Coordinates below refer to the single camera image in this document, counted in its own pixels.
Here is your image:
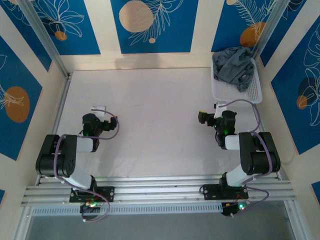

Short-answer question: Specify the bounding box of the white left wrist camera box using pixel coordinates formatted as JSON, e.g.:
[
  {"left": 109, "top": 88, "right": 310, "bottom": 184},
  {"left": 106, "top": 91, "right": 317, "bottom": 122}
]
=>
[{"left": 90, "top": 105, "right": 107, "bottom": 123}]

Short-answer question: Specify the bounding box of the blue floral wall panel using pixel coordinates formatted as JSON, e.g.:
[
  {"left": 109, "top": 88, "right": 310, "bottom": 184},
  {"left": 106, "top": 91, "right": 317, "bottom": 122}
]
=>
[
  {"left": 3, "top": 0, "right": 101, "bottom": 56},
  {"left": 0, "top": 36, "right": 44, "bottom": 161},
  {"left": 110, "top": 0, "right": 200, "bottom": 55},
  {"left": 0, "top": 4, "right": 53, "bottom": 73},
  {"left": 271, "top": 23, "right": 320, "bottom": 155},
  {"left": 259, "top": 0, "right": 308, "bottom": 67},
  {"left": 211, "top": 0, "right": 283, "bottom": 53}
]

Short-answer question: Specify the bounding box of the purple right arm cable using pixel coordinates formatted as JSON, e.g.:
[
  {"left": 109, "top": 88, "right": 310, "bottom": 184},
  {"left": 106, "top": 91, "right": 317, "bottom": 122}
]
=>
[{"left": 217, "top": 99, "right": 274, "bottom": 218}]

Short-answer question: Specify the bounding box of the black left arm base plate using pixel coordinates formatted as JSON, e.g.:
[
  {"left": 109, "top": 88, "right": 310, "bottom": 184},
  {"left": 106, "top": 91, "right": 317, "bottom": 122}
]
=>
[{"left": 69, "top": 186, "right": 116, "bottom": 203}]

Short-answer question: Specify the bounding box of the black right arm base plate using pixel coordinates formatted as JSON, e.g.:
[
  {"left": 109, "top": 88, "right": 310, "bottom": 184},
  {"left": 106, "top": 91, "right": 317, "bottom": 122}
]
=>
[{"left": 202, "top": 183, "right": 250, "bottom": 201}]

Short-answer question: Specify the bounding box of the grey slotted cable duct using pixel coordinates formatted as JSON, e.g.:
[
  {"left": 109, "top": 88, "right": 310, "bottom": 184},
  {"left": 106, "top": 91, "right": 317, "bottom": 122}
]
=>
[{"left": 31, "top": 202, "right": 223, "bottom": 217}]

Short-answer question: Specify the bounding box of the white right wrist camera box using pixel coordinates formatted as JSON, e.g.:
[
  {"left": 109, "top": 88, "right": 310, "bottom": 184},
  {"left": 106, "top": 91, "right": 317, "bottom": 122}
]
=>
[{"left": 214, "top": 101, "right": 227, "bottom": 119}]

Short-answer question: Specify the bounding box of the white perforated plastic basket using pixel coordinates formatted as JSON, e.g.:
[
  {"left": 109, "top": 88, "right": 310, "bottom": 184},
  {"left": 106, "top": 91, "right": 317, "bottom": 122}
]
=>
[{"left": 211, "top": 53, "right": 263, "bottom": 109}]

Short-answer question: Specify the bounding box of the aluminium mounting rail frame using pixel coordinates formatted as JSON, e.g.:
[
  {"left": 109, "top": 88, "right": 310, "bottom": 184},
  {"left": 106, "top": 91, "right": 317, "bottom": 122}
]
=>
[{"left": 21, "top": 174, "right": 297, "bottom": 207}]

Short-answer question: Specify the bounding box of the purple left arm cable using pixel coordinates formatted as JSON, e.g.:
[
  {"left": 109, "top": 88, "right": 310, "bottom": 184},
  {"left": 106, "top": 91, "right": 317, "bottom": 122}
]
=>
[{"left": 51, "top": 107, "right": 120, "bottom": 223}]

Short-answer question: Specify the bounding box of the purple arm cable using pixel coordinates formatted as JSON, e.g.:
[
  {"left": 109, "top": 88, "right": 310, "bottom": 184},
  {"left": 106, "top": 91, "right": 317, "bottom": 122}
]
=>
[
  {"left": 217, "top": 99, "right": 274, "bottom": 218},
  {"left": 51, "top": 107, "right": 120, "bottom": 223}
]

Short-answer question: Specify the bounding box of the aluminium corner post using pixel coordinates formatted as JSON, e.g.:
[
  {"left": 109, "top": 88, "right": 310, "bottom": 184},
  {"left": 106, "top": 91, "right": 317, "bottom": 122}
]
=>
[
  {"left": 17, "top": 0, "right": 73, "bottom": 79},
  {"left": 250, "top": 0, "right": 295, "bottom": 61}
]

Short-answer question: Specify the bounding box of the grey t-shirt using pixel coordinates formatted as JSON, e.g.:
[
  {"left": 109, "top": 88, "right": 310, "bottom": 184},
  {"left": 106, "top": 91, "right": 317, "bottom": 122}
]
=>
[{"left": 212, "top": 46, "right": 256, "bottom": 93}]

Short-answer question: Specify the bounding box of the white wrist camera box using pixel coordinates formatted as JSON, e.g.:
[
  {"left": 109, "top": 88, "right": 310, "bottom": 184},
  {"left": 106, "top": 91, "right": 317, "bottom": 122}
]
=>
[
  {"left": 214, "top": 101, "right": 227, "bottom": 119},
  {"left": 90, "top": 105, "right": 107, "bottom": 123}
]

